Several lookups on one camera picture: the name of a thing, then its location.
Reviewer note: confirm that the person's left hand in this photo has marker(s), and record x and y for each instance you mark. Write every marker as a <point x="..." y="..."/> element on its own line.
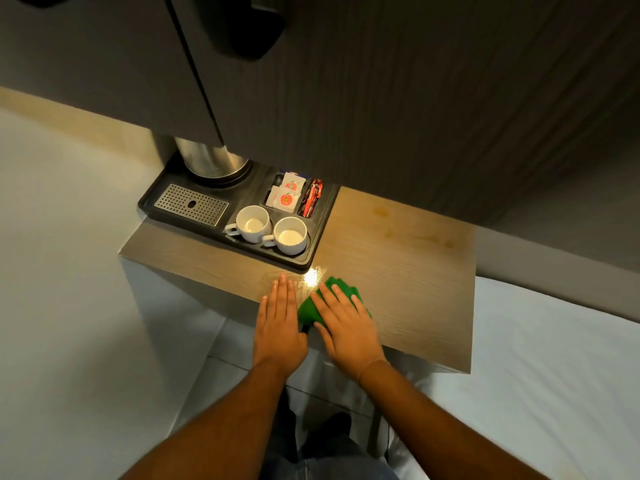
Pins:
<point x="277" y="339"/>

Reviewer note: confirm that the person's right hand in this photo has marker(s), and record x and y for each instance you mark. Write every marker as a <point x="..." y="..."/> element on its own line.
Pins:
<point x="350" y="334"/>

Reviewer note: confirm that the person's left little finger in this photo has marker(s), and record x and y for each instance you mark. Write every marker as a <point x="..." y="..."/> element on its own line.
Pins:
<point x="262" y="317"/>

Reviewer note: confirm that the person's right little finger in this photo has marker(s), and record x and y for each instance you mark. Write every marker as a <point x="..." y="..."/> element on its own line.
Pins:
<point x="361" y="307"/>

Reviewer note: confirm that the person's right middle finger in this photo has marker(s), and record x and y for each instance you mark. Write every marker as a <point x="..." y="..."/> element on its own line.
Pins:
<point x="334" y="302"/>

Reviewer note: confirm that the person's right thumb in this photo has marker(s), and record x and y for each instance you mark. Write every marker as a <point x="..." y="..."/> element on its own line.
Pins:
<point x="322" y="337"/>

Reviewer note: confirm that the person's left middle finger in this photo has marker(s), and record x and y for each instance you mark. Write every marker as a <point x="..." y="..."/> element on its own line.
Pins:
<point x="283" y="299"/>

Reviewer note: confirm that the green cleaning cloth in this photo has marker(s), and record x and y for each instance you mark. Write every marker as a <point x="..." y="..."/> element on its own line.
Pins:
<point x="307" y="309"/>

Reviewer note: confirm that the person's left forearm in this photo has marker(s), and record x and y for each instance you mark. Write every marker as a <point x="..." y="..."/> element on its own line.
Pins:
<point x="215" y="424"/>

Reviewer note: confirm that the person's right forearm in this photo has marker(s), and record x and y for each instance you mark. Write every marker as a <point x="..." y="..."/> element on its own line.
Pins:
<point x="435" y="429"/>

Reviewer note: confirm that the white ceramic cup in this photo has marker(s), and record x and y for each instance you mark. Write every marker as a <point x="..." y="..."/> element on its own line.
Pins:
<point x="250" y="224"/>
<point x="290" y="237"/>

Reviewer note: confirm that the person's dark shoe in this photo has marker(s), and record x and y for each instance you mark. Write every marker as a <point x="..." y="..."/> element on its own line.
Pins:
<point x="330" y="427"/>

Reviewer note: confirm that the white tea sachet red print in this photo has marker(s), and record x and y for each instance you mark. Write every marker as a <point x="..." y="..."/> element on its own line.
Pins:
<point x="293" y="183"/>
<point x="283" y="199"/>

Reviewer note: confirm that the red and orange stick sachets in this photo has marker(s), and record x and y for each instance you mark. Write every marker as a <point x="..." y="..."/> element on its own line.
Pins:
<point x="311" y="197"/>

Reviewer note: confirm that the black plastic serving tray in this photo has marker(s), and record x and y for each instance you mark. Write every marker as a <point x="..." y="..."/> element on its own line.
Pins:
<point x="250" y="194"/>

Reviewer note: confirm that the person's blue jeans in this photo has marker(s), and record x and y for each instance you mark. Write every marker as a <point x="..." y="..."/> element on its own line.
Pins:
<point x="330" y="462"/>

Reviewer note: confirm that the blue packet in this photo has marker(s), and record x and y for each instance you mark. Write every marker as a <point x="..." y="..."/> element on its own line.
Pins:
<point x="290" y="172"/>

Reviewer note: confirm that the perforated metal drip grate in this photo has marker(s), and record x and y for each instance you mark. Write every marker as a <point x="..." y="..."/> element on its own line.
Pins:
<point x="192" y="204"/>

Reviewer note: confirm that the stainless steel kettle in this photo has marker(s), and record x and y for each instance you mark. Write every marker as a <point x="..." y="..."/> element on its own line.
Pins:
<point x="210" y="159"/>

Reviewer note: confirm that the white bed mattress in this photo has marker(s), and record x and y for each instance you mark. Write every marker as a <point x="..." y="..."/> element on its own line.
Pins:
<point x="540" y="384"/>

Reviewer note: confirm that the black hanging object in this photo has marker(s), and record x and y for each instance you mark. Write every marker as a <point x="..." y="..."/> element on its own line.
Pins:
<point x="250" y="24"/>

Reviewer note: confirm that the grey cabinet door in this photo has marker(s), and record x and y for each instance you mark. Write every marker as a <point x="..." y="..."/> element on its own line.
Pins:
<point x="100" y="59"/>

